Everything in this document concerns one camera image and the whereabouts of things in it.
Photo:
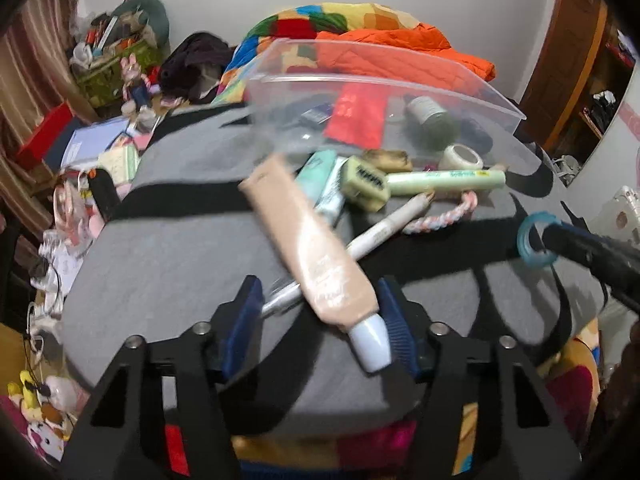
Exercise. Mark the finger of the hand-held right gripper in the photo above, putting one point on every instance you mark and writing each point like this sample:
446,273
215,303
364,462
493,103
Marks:
590,255

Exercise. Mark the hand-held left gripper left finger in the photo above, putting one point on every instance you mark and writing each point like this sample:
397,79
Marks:
247,310

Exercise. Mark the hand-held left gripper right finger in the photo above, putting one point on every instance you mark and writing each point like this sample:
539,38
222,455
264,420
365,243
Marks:
395,325

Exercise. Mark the beige cosmetic tube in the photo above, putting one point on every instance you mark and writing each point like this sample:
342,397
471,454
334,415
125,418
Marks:
305,245

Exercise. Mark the white printed pen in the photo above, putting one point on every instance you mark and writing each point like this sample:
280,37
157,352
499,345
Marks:
385,227

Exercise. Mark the white and teal tube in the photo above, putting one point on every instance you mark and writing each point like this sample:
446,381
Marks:
332,197

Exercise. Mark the pale green tube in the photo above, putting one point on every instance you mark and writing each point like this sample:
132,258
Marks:
445,179

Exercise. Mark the white tape roll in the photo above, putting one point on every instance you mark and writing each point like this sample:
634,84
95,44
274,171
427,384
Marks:
460,157

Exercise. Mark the clear plastic bin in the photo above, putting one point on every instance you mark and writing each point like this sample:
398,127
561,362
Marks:
300,70

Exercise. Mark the white appliance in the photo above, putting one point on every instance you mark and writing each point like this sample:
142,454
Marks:
622,215

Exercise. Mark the brown hair clip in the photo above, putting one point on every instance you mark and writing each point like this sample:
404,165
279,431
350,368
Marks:
387,160

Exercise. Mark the cream box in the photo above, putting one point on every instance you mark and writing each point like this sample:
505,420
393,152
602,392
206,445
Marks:
120,162

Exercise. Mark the wooden door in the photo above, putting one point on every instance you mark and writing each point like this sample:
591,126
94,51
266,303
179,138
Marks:
575,50

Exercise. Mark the dark green glass bottle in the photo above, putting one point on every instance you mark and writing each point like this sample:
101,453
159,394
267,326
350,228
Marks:
430,120

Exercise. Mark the red packet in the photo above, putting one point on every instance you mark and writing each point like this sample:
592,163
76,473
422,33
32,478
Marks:
355,120

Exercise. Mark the small dark blue packet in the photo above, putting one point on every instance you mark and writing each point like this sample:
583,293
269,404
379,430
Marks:
317,112

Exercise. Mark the blue notebook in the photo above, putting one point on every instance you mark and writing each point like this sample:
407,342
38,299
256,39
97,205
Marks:
95,140

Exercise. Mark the yellow plush toy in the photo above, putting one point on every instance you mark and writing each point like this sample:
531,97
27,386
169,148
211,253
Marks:
27,390

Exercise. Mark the white cat plush toy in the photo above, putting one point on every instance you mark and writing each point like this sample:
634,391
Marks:
47,437

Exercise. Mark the dark cloth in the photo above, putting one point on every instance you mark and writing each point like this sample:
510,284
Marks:
195,60

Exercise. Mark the pink bunny figure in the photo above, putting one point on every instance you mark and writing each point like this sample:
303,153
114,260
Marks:
132,77

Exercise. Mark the green storage box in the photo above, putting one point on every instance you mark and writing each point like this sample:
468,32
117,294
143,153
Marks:
120,72

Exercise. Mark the orange puffer jacket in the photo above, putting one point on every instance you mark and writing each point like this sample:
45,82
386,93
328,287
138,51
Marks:
400,55

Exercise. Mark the red box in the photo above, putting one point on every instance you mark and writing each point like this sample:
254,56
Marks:
42,130

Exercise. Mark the striped brown curtain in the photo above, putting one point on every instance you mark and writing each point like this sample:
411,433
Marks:
30,85

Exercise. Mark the grey neck pillow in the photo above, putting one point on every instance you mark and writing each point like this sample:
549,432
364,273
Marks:
147,10

